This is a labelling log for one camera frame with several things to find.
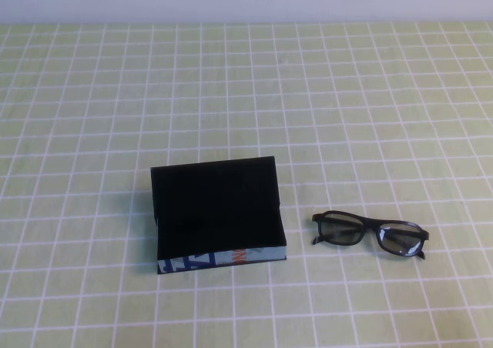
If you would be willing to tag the green checked tablecloth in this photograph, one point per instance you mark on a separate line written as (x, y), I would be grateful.
(115, 94)

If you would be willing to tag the black framed glasses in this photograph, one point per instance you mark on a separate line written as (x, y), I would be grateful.
(339, 232)

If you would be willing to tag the black printed glasses case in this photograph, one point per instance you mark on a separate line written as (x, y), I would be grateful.
(215, 201)

